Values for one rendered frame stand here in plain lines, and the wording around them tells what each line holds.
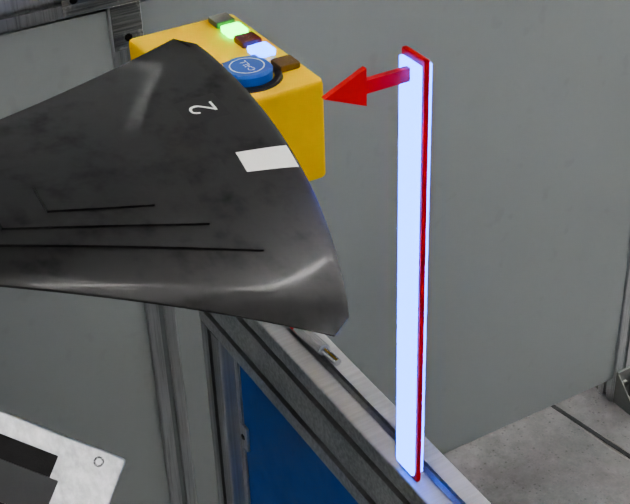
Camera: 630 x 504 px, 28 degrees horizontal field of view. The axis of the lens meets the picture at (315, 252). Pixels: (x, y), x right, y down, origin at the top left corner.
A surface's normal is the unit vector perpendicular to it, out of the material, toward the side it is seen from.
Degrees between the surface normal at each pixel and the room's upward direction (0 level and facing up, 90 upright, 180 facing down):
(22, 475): 50
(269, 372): 90
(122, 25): 90
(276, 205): 23
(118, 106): 9
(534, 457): 0
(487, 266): 90
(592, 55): 90
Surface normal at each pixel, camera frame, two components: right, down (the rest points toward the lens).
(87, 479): 0.36, -0.18
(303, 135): 0.50, 0.47
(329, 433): -0.86, 0.30
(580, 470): -0.04, -0.83
